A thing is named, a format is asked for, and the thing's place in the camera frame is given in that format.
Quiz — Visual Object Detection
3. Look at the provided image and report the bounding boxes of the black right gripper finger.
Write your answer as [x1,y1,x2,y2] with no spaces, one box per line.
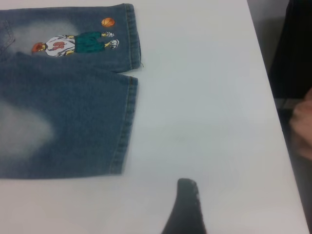
[160,178,208,234]

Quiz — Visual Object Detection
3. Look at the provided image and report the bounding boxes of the blue denim jeans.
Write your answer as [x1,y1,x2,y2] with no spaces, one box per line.
[0,3,143,180]

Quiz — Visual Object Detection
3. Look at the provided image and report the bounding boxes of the blurry bare person hand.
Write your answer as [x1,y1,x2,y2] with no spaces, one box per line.
[289,87,312,160]

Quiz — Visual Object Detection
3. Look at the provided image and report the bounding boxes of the black garment of person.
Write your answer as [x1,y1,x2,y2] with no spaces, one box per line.
[268,0,312,99]

